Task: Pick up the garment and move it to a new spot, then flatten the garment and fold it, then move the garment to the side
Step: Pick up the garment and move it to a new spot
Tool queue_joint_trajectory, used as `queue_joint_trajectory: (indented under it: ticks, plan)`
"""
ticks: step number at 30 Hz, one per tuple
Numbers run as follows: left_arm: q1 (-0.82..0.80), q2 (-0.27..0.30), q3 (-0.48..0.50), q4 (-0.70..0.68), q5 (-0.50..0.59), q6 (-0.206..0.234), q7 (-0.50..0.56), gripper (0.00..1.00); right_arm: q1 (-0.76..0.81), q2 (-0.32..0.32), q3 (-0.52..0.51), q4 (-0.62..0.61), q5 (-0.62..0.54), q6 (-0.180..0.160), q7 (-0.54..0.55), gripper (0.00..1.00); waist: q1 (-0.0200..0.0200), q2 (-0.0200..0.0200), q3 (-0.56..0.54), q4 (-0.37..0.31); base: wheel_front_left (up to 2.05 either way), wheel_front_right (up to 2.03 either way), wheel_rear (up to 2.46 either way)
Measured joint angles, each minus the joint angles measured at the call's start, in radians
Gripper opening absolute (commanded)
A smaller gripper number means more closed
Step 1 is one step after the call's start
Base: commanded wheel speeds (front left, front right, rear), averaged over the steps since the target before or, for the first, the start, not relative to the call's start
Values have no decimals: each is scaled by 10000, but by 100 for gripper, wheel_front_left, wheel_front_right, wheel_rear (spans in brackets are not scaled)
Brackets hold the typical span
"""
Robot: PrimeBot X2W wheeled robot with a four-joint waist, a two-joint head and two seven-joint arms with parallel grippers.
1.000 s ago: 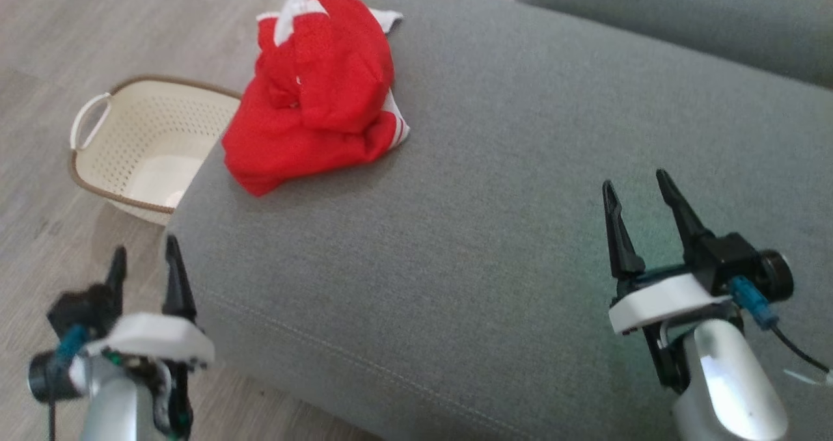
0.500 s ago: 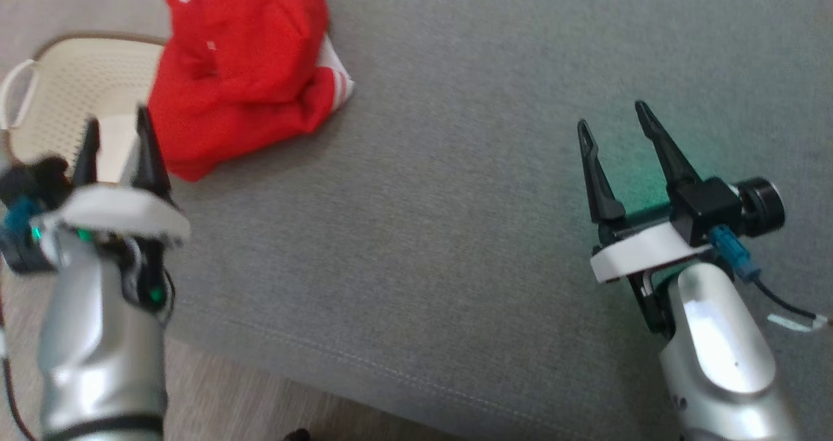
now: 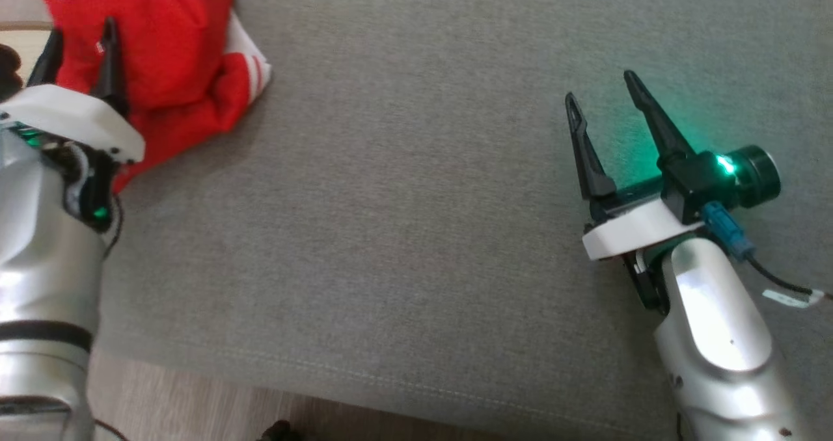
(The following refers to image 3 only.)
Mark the red jersey with striped trim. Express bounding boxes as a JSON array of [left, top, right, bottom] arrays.
[[36, 0, 273, 194]]

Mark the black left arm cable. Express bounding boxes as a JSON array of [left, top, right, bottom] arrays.
[[101, 194, 126, 260]]

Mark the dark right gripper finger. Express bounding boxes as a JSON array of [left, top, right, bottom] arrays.
[[565, 92, 618, 202], [623, 70, 697, 170]]

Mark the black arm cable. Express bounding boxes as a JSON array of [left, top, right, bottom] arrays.
[[101, 194, 126, 260], [745, 252, 833, 299]]

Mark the white right cable label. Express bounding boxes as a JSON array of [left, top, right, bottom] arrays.
[[763, 288, 824, 309]]

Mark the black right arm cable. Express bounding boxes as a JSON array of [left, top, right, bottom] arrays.
[[745, 252, 833, 299]]

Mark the blue right camera connector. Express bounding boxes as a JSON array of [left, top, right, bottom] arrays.
[[702, 200, 757, 261]]

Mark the grey sofa seat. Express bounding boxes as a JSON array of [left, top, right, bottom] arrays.
[[91, 0, 833, 441]]

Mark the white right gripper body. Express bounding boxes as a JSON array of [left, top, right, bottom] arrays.
[[581, 175, 705, 315]]

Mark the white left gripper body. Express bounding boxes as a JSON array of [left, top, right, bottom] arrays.
[[0, 84, 146, 234]]

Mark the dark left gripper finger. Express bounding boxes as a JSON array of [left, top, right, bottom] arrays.
[[90, 16, 130, 118], [25, 28, 65, 89]]

